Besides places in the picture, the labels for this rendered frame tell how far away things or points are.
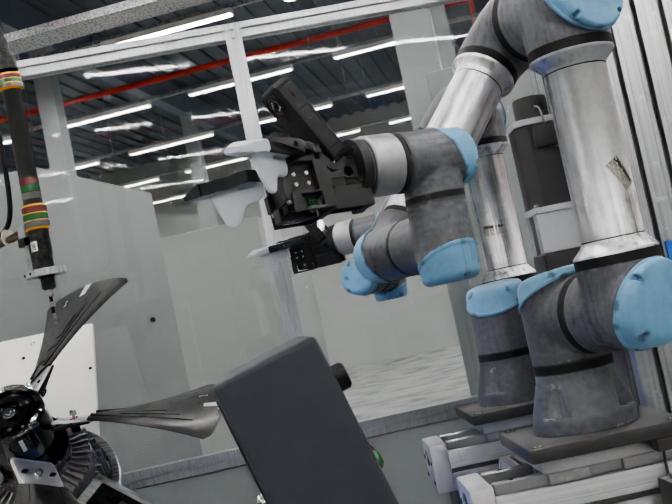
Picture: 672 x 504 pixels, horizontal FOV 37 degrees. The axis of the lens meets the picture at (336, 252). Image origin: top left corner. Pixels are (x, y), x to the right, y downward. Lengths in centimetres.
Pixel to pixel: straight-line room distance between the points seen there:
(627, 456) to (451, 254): 43
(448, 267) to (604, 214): 26
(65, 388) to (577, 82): 126
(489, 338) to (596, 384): 52
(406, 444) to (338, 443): 157
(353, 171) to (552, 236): 62
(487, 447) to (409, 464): 63
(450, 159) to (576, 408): 43
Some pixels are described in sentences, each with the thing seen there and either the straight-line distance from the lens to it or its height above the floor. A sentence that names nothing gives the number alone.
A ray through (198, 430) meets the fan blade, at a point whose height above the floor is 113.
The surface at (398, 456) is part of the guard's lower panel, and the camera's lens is 253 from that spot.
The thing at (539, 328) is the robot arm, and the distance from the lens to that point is 146.
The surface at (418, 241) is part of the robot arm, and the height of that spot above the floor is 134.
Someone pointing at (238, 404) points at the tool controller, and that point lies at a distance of 96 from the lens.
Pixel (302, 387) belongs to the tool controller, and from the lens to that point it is 96.
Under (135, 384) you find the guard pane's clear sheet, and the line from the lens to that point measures 252.
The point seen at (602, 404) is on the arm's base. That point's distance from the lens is 145.
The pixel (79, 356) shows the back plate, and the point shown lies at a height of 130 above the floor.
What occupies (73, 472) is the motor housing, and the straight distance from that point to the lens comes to 188.
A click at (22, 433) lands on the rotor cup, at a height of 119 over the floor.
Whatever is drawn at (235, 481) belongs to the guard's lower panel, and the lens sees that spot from 252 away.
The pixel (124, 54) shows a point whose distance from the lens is 260.
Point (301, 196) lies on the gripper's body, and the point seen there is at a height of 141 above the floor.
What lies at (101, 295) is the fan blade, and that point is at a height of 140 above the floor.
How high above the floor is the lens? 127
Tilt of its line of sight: 4 degrees up
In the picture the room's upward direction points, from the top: 12 degrees counter-clockwise
